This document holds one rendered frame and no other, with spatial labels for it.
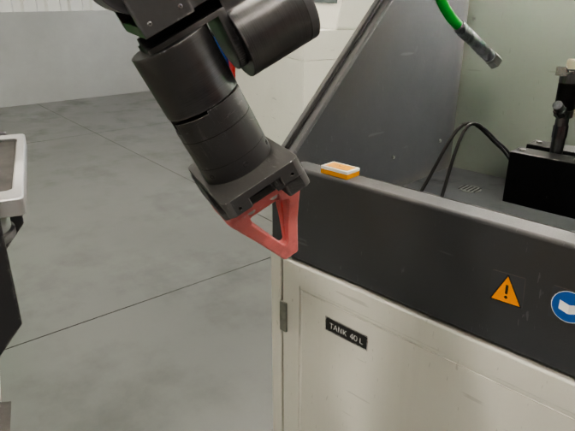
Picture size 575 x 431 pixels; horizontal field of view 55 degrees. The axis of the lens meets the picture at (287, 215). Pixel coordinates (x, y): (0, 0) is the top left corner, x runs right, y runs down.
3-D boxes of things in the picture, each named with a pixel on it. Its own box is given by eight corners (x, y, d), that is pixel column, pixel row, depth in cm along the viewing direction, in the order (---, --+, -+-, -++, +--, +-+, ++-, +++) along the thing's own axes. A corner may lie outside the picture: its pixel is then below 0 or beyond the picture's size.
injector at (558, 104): (527, 209, 85) (552, 69, 77) (540, 202, 88) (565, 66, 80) (546, 215, 83) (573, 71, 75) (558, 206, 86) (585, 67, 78)
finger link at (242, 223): (299, 214, 53) (255, 132, 48) (334, 243, 47) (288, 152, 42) (240, 254, 52) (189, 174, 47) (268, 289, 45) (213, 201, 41)
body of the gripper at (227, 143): (258, 144, 49) (219, 69, 45) (309, 176, 40) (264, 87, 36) (197, 184, 48) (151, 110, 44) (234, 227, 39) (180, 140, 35)
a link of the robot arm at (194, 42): (117, 44, 39) (130, 50, 34) (198, -4, 40) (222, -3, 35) (168, 125, 43) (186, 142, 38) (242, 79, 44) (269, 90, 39)
